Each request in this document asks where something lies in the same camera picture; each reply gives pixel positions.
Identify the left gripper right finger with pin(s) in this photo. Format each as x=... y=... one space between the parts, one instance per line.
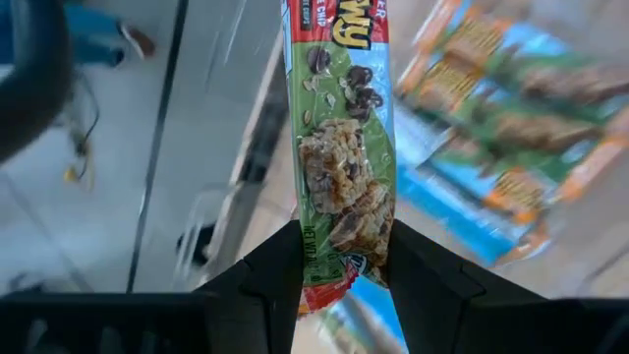
x=432 y=295

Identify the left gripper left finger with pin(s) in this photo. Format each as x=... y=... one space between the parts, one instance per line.
x=260 y=295

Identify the blue granola bar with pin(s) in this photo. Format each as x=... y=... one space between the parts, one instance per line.
x=373 y=305
x=452 y=216

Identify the orange green granola bar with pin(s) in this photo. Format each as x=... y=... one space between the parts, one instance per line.
x=481 y=41
x=545 y=130
x=518 y=192

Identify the red green chocolate granola bar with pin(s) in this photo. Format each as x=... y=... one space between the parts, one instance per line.
x=339 y=147

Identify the clear plastic bin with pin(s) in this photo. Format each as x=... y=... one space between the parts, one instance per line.
x=589 y=236
x=236 y=206

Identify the person's foot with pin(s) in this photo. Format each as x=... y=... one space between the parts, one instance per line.
x=98 y=34

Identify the black aluminium table frame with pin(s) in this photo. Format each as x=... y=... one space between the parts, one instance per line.
x=263 y=142

